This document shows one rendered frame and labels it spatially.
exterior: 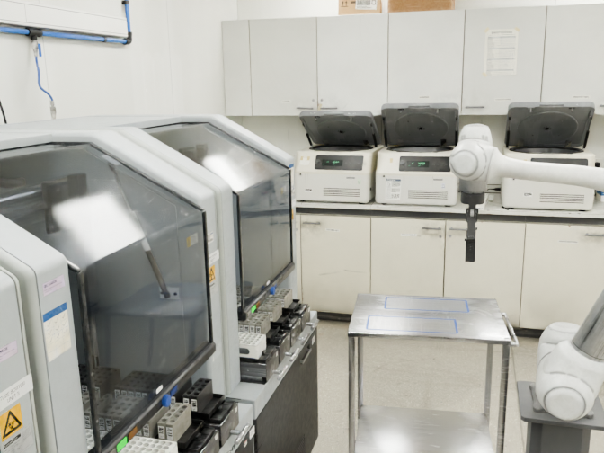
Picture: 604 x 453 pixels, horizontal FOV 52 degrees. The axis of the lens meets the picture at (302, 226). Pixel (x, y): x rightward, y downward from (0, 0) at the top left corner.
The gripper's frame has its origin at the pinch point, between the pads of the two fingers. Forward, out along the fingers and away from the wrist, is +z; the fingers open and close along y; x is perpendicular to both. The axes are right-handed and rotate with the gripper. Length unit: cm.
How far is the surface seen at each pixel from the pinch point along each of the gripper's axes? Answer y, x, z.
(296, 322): 23, 67, 39
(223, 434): -56, 66, 43
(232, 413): -48, 66, 40
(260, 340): -10, 70, 33
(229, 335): -26, 75, 25
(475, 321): 36, -3, 38
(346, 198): 219, 86, 25
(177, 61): 172, 186, -69
